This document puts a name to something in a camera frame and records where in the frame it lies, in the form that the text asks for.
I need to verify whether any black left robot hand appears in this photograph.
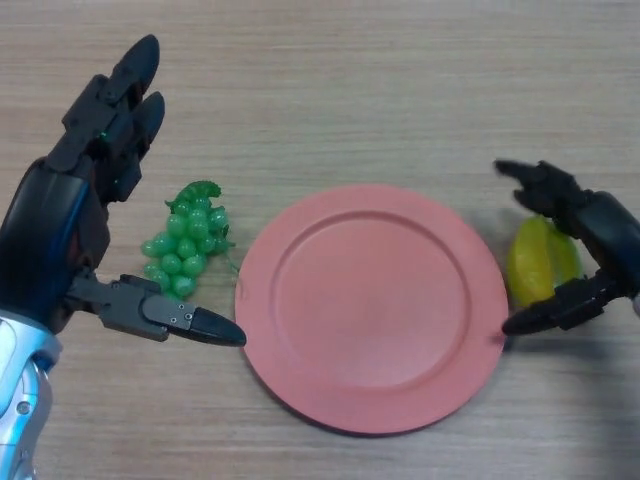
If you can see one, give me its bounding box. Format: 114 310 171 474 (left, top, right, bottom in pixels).
0 33 248 349

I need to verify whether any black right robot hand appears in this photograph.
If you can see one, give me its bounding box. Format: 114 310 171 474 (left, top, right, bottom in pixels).
493 158 640 337

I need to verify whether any yellow starfruit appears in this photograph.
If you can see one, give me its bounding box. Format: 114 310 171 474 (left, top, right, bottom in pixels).
506 215 585 310

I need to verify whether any pink round plate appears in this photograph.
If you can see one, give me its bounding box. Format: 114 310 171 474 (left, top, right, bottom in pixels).
234 183 509 439

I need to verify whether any green plastic grape bunch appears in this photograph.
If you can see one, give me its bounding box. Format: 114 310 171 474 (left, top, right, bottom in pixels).
140 179 246 302

